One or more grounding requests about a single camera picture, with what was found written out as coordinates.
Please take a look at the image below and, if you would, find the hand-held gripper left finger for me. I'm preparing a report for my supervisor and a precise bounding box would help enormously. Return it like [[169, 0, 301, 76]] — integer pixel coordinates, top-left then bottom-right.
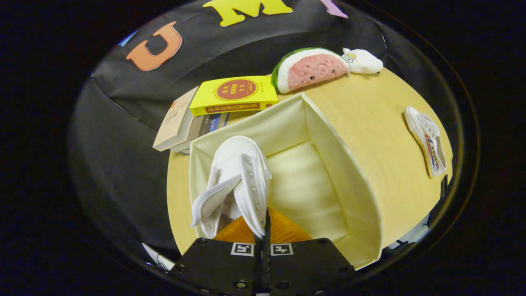
[[168, 217, 264, 296]]

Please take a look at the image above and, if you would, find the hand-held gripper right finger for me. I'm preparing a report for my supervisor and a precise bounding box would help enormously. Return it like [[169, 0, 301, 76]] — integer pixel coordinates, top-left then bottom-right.
[[264, 208, 356, 296]]

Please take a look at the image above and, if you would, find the cream fabric storage box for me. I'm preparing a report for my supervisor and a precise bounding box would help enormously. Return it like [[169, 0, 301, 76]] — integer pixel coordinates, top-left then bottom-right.
[[189, 92, 383, 270]]

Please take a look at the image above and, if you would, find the white canvas shoe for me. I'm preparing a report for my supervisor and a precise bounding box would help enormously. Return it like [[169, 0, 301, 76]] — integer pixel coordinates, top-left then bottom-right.
[[404, 106, 447, 178], [190, 136, 272, 240]]

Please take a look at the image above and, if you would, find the blue spine book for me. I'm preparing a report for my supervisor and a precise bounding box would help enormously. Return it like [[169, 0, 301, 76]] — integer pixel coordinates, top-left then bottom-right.
[[171, 112, 231, 155]]

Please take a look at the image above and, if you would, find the beige book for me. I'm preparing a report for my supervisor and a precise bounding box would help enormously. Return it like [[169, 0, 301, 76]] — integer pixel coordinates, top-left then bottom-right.
[[153, 86, 200, 152]]

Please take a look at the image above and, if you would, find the yellow book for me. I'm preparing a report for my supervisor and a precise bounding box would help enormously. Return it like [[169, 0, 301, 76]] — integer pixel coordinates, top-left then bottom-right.
[[189, 75, 279, 116]]

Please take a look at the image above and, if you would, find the watermelon slice plush toy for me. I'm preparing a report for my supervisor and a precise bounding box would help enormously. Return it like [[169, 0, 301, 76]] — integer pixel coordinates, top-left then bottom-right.
[[271, 47, 349, 94]]

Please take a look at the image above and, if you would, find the white plush toy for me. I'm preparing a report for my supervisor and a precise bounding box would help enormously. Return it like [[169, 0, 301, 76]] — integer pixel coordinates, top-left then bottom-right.
[[342, 48, 384, 75]]

